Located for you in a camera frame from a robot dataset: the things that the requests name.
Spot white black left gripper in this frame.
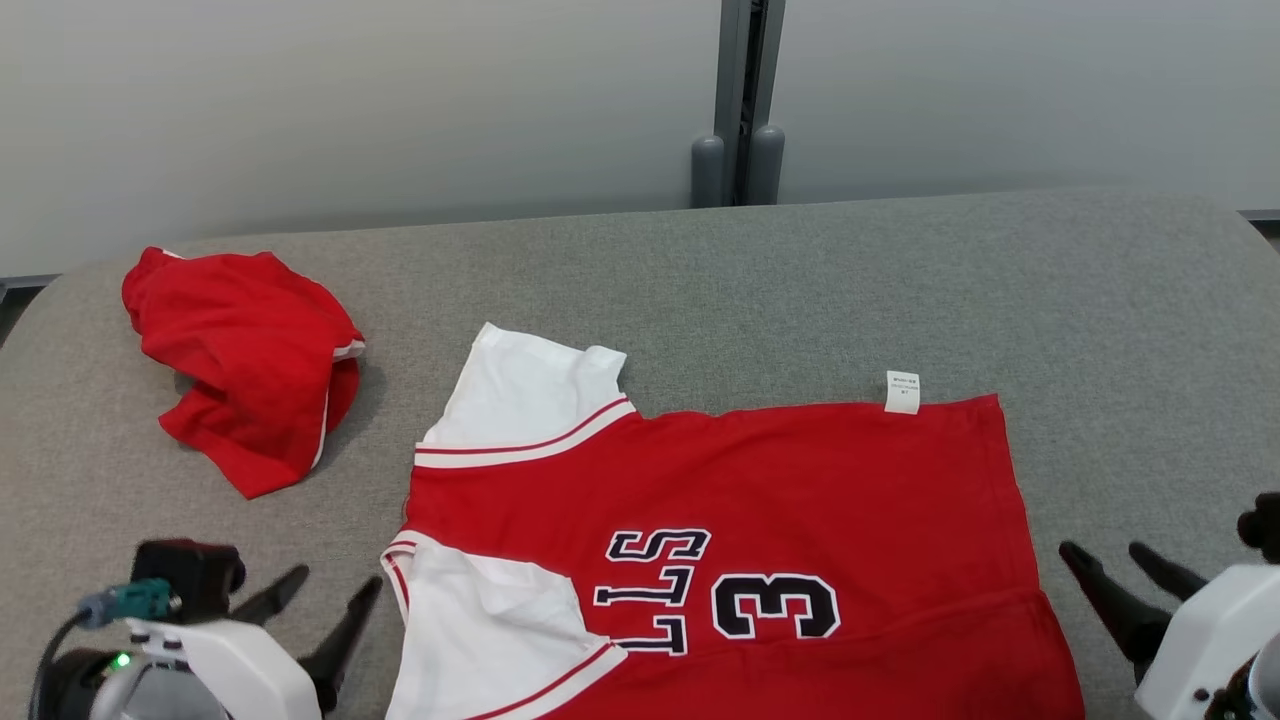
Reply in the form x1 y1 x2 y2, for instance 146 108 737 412
45 565 384 720

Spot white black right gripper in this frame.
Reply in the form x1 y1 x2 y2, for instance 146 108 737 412
1060 542 1280 720

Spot red shorts with white trim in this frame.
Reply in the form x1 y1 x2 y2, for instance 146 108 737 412
121 247 366 500

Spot red white basketball jersey shirt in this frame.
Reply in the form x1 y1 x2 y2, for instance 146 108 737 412
381 322 1087 720

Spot grey rounded post cap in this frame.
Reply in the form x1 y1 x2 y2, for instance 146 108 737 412
691 135 725 209
748 125 786 206

